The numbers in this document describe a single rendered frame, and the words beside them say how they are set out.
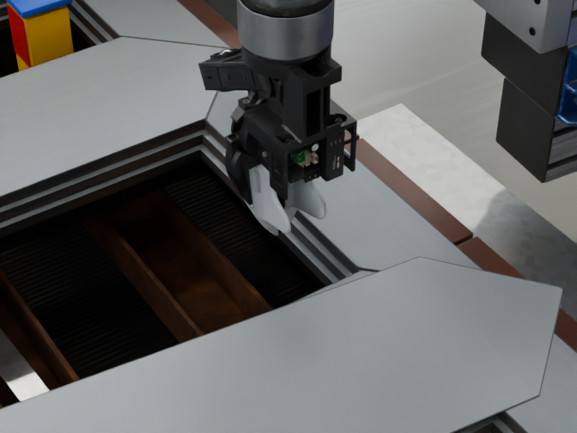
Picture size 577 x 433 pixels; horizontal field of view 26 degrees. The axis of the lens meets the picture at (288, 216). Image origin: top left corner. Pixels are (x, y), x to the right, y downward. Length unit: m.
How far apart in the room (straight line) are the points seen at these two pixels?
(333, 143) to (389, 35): 1.96
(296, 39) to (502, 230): 0.52
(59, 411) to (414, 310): 0.30
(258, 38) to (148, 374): 0.28
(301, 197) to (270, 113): 0.11
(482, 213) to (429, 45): 1.54
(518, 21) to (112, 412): 0.59
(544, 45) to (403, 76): 1.57
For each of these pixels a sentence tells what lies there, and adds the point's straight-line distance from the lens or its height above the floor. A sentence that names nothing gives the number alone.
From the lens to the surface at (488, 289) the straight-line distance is 1.08.
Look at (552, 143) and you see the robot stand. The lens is 1.37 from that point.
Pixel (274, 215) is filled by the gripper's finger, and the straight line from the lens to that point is 1.07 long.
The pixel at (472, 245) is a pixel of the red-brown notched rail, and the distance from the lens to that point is 1.16.
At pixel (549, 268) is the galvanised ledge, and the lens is 1.37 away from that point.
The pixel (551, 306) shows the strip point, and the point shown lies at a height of 0.85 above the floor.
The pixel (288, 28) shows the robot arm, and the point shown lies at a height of 1.09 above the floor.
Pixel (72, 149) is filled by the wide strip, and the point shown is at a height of 0.85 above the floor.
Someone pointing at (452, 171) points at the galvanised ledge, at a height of 0.68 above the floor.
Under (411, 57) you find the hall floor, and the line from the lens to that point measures 2.90.
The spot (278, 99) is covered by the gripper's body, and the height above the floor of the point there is 1.01.
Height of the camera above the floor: 1.60
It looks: 41 degrees down
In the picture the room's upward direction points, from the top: straight up
